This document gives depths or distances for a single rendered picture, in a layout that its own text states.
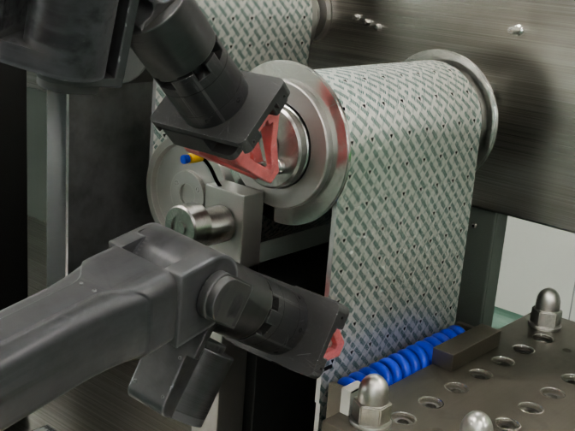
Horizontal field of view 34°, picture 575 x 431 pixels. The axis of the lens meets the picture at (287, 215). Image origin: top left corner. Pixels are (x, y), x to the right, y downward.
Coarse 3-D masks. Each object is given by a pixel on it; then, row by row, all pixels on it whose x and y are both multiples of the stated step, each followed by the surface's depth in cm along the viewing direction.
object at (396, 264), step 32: (416, 192) 91; (448, 192) 96; (352, 224) 84; (384, 224) 88; (416, 224) 92; (448, 224) 97; (352, 256) 85; (384, 256) 89; (416, 256) 94; (448, 256) 99; (352, 288) 86; (384, 288) 91; (416, 288) 95; (448, 288) 101; (352, 320) 88; (384, 320) 92; (416, 320) 97; (448, 320) 102; (352, 352) 89; (384, 352) 94; (320, 384) 86
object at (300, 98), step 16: (288, 80) 82; (288, 96) 81; (304, 96) 80; (304, 112) 80; (320, 112) 80; (320, 128) 80; (320, 144) 80; (320, 160) 80; (240, 176) 87; (304, 176) 82; (320, 176) 80; (272, 192) 84; (288, 192) 83; (304, 192) 82; (288, 208) 84
